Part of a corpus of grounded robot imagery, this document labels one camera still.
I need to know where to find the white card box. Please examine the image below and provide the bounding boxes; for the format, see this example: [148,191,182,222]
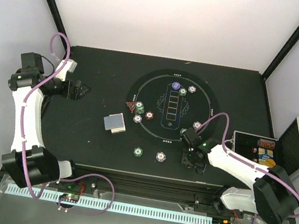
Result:
[111,127,126,134]

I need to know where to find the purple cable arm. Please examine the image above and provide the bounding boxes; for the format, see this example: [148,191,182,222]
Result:
[7,28,138,220]
[185,109,299,224]

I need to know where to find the yellow round button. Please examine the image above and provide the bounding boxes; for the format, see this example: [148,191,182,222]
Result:
[265,159,276,168]

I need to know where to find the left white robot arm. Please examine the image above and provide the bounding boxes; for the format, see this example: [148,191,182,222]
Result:
[1,52,90,190]

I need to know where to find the blue white chip stack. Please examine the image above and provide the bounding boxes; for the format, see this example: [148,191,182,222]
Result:
[156,152,166,162]

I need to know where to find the aluminium poker case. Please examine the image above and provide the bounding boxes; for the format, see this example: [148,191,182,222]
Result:
[232,117,299,181]

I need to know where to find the blue chips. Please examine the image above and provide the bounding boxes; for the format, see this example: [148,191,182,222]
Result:
[193,121,202,130]
[188,86,197,93]
[133,115,143,123]

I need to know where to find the green chip stack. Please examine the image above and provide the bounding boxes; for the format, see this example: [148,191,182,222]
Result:
[133,147,143,157]

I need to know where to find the white slotted cable duct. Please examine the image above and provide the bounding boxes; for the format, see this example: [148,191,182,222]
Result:
[3,183,214,224]

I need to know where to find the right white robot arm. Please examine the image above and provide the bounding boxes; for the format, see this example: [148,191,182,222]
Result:
[180,128,299,224]

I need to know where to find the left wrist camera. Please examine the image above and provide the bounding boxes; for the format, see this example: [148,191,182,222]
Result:
[67,59,77,73]

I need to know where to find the boxed card deck in case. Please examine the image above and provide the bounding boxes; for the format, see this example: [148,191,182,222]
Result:
[258,147,274,165]

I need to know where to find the blue playing card deck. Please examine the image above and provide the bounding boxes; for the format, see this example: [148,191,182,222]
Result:
[103,113,125,131]

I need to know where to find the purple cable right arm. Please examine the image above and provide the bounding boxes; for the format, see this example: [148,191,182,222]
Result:
[185,109,299,224]

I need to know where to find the red triangle all-in marker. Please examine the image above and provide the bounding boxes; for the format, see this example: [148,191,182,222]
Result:
[126,101,136,113]

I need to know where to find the purple round blind button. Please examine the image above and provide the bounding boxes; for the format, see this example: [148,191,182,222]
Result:
[171,81,181,91]

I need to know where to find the green chips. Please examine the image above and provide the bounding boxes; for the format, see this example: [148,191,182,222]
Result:
[180,128,187,135]
[179,88,187,97]
[135,101,145,114]

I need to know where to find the orange chips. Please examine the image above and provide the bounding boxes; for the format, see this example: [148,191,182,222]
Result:
[145,111,154,120]

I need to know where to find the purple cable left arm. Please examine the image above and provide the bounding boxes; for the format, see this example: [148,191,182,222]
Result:
[7,28,138,220]

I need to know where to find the left circuit board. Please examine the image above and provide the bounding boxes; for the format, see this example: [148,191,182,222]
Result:
[59,193,80,204]

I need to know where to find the brown chip row in case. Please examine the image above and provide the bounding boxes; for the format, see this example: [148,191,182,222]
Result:
[257,138,276,150]

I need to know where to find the round black poker mat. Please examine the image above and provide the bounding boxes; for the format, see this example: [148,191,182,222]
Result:
[125,69,220,151]

